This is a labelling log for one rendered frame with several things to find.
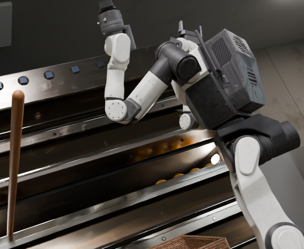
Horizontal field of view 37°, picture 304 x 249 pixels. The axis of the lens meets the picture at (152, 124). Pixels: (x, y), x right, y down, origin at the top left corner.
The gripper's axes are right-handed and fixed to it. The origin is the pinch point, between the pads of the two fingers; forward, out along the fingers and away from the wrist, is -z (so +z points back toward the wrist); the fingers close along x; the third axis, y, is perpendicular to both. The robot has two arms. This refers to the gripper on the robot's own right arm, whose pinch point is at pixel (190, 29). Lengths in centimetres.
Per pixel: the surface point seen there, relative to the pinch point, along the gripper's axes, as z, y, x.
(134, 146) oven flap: 46, 56, 7
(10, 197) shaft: 92, 10, 75
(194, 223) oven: 85, 62, -34
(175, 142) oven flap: 37, 63, -23
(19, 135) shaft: 87, -49, 80
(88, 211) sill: 82, 71, 27
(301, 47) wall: -280, 337, -395
